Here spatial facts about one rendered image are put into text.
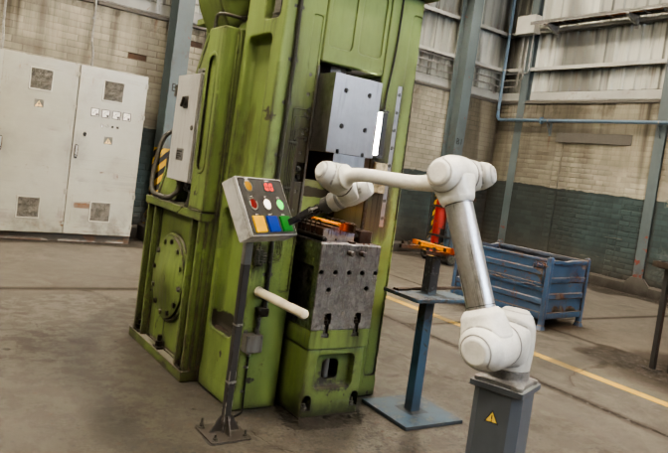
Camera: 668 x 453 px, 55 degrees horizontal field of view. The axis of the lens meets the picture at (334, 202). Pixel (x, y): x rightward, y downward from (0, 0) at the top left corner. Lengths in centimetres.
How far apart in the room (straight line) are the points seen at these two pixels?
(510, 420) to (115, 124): 663
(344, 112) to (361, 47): 43
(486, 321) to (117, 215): 660
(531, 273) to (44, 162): 549
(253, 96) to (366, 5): 77
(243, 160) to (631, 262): 823
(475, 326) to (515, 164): 1022
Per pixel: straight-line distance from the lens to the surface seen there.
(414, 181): 258
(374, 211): 363
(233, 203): 281
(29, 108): 806
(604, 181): 1128
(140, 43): 907
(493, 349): 221
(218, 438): 315
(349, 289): 337
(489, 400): 248
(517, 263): 683
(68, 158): 816
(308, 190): 377
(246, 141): 355
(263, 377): 348
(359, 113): 334
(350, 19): 352
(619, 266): 1103
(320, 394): 347
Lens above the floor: 129
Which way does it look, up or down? 3 degrees down
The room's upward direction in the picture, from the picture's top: 8 degrees clockwise
